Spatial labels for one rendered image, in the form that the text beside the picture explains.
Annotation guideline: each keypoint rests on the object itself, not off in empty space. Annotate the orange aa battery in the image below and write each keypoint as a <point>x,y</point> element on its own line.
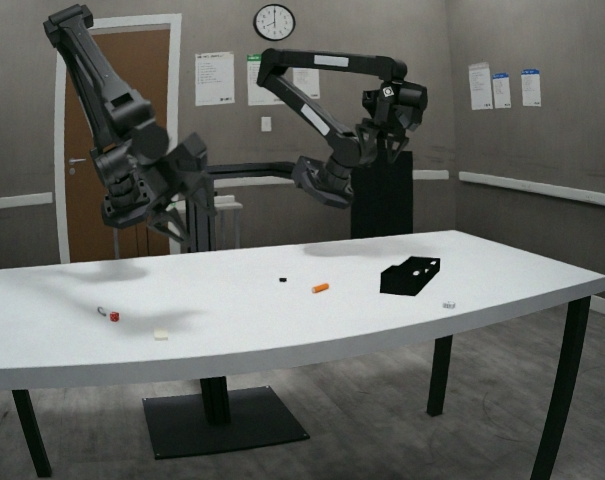
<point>320,287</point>

